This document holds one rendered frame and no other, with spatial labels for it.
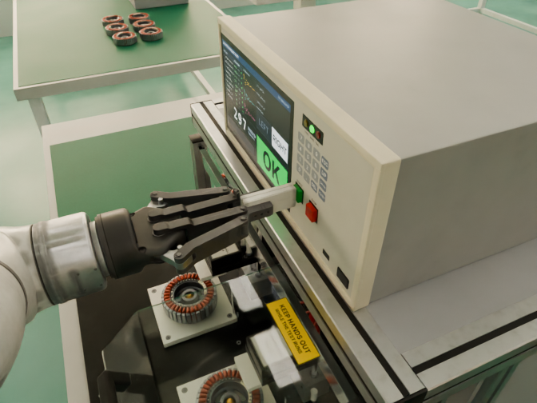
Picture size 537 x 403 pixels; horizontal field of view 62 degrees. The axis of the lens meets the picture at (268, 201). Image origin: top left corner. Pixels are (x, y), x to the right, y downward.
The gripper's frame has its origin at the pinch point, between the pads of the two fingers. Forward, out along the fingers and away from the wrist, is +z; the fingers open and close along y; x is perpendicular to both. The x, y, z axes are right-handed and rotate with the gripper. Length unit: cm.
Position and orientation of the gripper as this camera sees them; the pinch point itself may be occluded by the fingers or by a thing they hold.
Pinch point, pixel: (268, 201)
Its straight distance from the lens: 55.9
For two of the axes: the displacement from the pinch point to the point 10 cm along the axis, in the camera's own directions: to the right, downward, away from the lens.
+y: 4.1, 5.8, -7.1
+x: 0.0, -7.7, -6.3
